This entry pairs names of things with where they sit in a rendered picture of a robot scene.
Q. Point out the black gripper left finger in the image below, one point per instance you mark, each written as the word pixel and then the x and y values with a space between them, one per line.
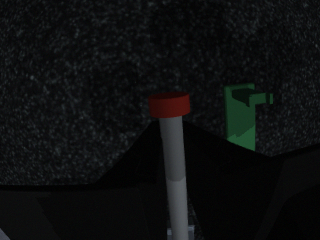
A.
pixel 127 203

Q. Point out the grey tapered pin with red collar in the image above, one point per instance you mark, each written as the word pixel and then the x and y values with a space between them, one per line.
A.
pixel 169 107

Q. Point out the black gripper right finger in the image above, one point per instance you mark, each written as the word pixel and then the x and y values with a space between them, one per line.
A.
pixel 237 193

